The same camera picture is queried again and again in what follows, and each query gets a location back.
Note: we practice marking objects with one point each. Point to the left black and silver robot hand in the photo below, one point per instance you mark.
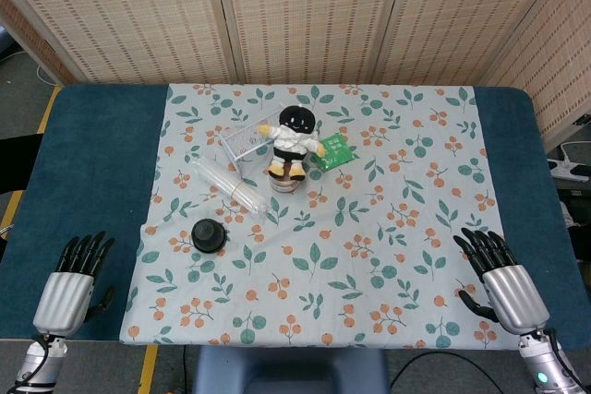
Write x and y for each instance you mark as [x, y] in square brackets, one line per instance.
[62, 299]

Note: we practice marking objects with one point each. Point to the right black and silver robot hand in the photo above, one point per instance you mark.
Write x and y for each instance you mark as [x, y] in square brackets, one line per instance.
[512, 294]

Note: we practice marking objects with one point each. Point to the black round object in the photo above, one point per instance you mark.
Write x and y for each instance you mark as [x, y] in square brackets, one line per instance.
[209, 235]

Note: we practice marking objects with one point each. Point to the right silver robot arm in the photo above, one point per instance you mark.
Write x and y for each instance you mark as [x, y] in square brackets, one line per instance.
[545, 359]

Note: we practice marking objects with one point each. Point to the black equipment box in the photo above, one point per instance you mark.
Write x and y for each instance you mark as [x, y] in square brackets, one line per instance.
[575, 205]

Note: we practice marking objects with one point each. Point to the floral printed tablecloth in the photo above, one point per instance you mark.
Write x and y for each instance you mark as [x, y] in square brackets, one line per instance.
[323, 251]

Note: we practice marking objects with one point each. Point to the clear plastic tube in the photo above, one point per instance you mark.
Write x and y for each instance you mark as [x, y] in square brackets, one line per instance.
[231, 188]

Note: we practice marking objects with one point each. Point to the green sachet packet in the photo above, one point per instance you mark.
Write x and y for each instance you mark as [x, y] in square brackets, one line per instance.
[336, 151]

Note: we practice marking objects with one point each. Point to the clear plastic box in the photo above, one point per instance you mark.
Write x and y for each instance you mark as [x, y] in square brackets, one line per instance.
[242, 140]

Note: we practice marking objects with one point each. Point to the woven bamboo screen panel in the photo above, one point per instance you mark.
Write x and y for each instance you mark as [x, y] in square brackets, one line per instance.
[32, 39]
[129, 15]
[558, 57]
[466, 15]
[309, 15]

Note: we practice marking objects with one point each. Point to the round tin under doll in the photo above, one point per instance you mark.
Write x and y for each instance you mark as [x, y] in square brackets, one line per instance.
[282, 185]

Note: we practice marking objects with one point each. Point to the plush doll with black head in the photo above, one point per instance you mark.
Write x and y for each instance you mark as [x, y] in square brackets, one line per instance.
[291, 140]

